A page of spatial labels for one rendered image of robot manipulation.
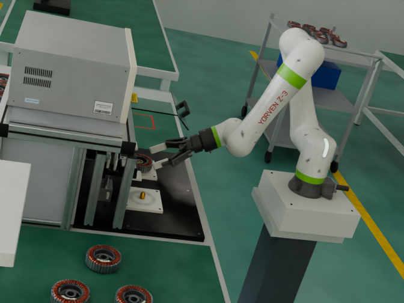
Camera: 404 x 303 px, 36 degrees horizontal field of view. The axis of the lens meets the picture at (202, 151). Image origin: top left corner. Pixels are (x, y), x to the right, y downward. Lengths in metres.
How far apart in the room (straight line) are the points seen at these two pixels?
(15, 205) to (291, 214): 1.30
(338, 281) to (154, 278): 1.87
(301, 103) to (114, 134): 0.88
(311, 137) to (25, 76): 1.13
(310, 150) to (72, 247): 1.01
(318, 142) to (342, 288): 1.39
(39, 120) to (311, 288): 2.05
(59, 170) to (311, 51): 1.00
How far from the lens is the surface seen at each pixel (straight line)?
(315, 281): 3.64
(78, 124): 2.04
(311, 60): 2.32
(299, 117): 2.60
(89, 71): 2.04
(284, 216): 2.44
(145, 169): 2.51
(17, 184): 1.50
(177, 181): 2.55
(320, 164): 2.50
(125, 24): 4.62
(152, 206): 2.32
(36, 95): 2.08
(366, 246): 4.18
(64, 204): 2.11
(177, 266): 2.10
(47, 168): 2.05
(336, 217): 2.52
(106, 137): 1.99
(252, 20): 7.83
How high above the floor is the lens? 1.99
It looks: 25 degrees down
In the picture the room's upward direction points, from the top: 15 degrees clockwise
